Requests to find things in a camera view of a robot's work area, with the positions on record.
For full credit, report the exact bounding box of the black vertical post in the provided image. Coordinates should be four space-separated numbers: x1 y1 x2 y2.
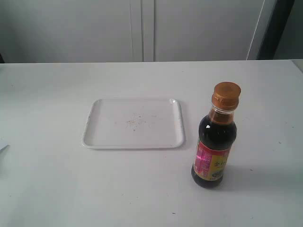
257 0 295 60

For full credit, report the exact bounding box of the dark soy sauce bottle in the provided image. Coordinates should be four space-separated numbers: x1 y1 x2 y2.
191 82 241 188

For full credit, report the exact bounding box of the white rectangular plastic tray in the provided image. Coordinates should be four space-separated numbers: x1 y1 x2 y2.
82 98 185 149

